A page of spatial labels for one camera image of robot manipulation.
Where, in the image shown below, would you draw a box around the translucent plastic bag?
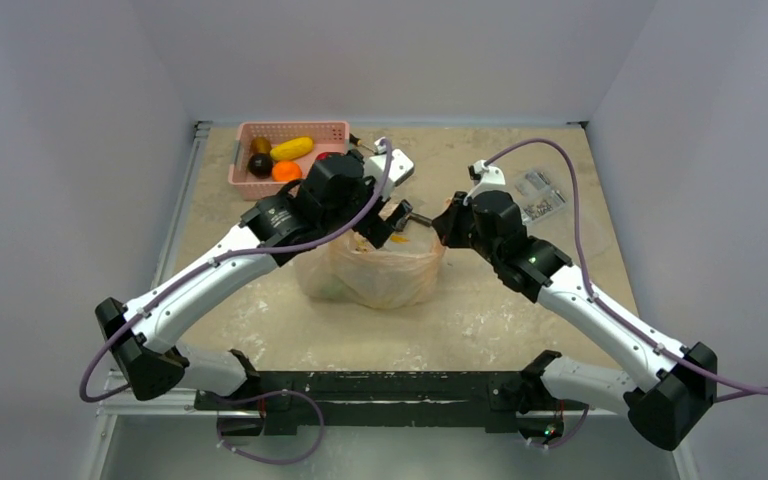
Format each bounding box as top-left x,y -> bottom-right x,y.
293,222 -> 446,310

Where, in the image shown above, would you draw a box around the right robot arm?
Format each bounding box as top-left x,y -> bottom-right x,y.
432,191 -> 718,451

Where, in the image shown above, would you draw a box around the red fake apple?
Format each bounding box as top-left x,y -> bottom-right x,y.
315,151 -> 343,162

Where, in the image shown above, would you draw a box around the orange fake fruit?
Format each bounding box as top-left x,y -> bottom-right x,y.
271,161 -> 304,183

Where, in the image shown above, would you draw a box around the yellow fake mango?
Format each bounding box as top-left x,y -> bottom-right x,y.
269,136 -> 315,162

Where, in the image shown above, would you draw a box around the dark purple fake fruit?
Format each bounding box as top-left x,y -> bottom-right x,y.
246,153 -> 274,179

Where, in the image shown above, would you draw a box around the brown fake kiwi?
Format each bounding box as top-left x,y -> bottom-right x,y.
249,136 -> 272,156

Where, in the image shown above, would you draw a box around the dark grey metal faucet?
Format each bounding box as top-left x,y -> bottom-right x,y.
393,200 -> 432,231

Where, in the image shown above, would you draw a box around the clear plastic screw box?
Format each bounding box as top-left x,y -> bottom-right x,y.
514,169 -> 567,224

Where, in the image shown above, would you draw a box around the pink plastic basket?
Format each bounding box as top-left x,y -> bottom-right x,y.
228,121 -> 350,201

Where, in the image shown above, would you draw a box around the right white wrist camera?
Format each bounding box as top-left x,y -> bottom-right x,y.
466,160 -> 506,198

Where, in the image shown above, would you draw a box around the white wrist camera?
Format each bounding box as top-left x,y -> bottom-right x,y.
466,160 -> 506,198
364,137 -> 415,200

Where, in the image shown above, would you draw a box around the black handled screwdriver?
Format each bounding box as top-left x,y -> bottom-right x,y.
348,134 -> 377,155

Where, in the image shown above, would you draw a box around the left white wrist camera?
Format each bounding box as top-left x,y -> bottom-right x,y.
364,137 -> 415,200

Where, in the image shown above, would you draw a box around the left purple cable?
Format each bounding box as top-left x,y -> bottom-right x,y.
79,137 -> 395,466

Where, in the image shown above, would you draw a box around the purple cable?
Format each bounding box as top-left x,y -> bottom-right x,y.
483,137 -> 768,452
79,137 -> 395,466

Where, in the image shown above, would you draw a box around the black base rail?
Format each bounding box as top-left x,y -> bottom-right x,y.
194,371 -> 584,442

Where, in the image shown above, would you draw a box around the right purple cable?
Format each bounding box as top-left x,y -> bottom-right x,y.
483,137 -> 768,452

